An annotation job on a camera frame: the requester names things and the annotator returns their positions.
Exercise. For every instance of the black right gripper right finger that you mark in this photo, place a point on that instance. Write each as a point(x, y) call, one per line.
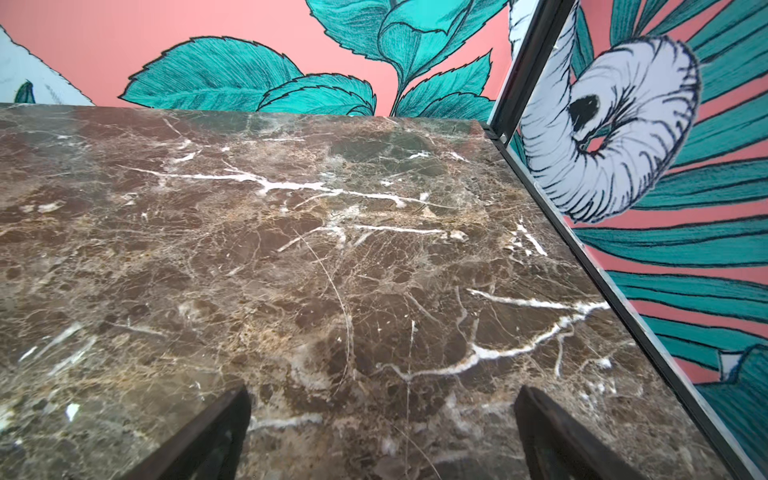
point(557, 446)

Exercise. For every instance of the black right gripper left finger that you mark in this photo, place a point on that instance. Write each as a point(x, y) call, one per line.
point(208, 447)

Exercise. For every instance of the black right corner post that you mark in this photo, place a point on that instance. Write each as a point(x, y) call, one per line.
point(643, 126)

